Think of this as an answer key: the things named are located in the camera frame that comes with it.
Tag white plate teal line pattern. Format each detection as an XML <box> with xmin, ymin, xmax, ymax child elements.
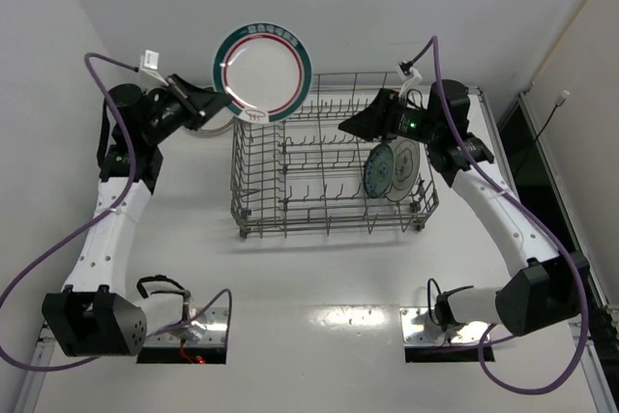
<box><xmin>385</xmin><ymin>137</ymin><xmax>421</xmax><ymax>202</ymax></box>

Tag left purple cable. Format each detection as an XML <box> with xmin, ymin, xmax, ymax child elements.
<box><xmin>0</xmin><ymin>52</ymin><xmax>233</xmax><ymax>370</ymax></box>

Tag black cable with white plug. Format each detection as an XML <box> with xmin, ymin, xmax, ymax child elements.
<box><xmin>512</xmin><ymin>88</ymin><xmax>571</xmax><ymax>172</ymax></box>

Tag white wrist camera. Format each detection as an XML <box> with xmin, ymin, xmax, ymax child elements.
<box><xmin>397</xmin><ymin>62</ymin><xmax>422</xmax><ymax>96</ymax></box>
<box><xmin>139</xmin><ymin>49</ymin><xmax>160</xmax><ymax>72</ymax></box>

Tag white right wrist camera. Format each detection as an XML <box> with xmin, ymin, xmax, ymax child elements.
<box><xmin>397</xmin><ymin>62</ymin><xmax>422</xmax><ymax>96</ymax></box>

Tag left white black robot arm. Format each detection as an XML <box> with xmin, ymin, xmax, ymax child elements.
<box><xmin>42</xmin><ymin>74</ymin><xmax>230</xmax><ymax>357</ymax></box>

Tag grey wire dish rack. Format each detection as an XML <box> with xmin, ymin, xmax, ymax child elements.
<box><xmin>230</xmin><ymin>72</ymin><xmax>439</xmax><ymax>239</ymax></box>

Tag metal base plate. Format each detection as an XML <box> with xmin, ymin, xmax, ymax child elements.
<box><xmin>144</xmin><ymin>308</ymin><xmax>229</xmax><ymax>348</ymax></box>
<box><xmin>399</xmin><ymin>307</ymin><xmax>488</xmax><ymax>348</ymax></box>

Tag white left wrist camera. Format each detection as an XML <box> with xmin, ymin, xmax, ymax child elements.
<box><xmin>139</xmin><ymin>49</ymin><xmax>160</xmax><ymax>72</ymax></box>

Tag blue floral teal plate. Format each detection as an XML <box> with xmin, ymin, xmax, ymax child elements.
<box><xmin>363</xmin><ymin>143</ymin><xmax>395</xmax><ymax>198</ymax></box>

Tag green red rimmed plate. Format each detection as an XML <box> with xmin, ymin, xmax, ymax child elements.
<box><xmin>212</xmin><ymin>21</ymin><xmax>313</xmax><ymax>125</ymax></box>
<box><xmin>186</xmin><ymin>109</ymin><xmax>235</xmax><ymax>138</ymax></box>

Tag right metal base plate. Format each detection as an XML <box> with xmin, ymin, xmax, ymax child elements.
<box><xmin>399</xmin><ymin>307</ymin><xmax>488</xmax><ymax>348</ymax></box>

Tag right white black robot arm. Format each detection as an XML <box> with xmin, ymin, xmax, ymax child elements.
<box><xmin>339</xmin><ymin>79</ymin><xmax>589</xmax><ymax>337</ymax></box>

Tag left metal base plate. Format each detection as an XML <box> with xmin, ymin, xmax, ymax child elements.
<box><xmin>144</xmin><ymin>308</ymin><xmax>229</xmax><ymax>348</ymax></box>

